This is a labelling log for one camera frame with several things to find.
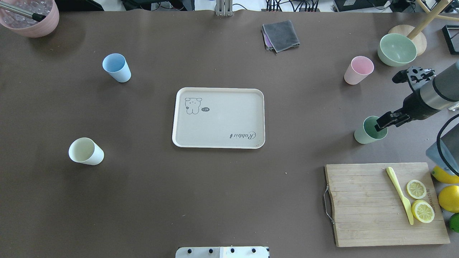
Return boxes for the yellow plastic knife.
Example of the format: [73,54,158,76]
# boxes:
[386,167,414,225]

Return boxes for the whole yellow lemon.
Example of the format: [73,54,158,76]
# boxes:
[438,185,459,214]
[432,166,459,184]

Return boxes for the green plastic cup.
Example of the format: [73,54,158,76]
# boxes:
[354,116,388,144]

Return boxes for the green lime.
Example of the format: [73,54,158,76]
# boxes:
[449,213,459,233]

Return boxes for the lemon slice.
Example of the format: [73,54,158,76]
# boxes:
[411,200,435,223]
[406,180,427,200]

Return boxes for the pink bowl with ice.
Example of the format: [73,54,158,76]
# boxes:
[0,0,60,38]

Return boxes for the wooden cutting board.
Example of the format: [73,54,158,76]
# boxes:
[325,163,450,248]

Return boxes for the cream rabbit serving tray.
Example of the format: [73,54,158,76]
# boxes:
[172,87,265,149]

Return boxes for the metal muddler black tip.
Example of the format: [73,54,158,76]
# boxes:
[0,1,46,22]

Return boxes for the wooden cup rack stand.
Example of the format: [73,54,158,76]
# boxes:
[388,0,459,56]

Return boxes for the cream white plastic cup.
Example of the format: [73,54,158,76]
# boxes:
[68,137,104,165]

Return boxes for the pink plastic cup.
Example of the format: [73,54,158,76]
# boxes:
[343,56,374,85]

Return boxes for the lemon slice lower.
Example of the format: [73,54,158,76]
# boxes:
[411,200,435,223]

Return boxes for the grey folded cloth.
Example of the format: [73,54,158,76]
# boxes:
[262,20,300,53]

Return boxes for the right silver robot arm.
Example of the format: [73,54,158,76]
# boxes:
[374,62,459,175]

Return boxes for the lemon slice upper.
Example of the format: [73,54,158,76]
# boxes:
[406,180,427,200]

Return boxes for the blue plastic cup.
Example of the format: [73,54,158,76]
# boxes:
[102,53,132,83]

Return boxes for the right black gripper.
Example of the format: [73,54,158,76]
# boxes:
[374,66,439,132]

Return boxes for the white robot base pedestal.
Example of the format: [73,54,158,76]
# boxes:
[175,246,270,258]

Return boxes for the green plastic bowl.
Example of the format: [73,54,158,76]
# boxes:
[377,34,417,67]

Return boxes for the purple folded cloth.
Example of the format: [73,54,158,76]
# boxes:
[262,30,274,51]

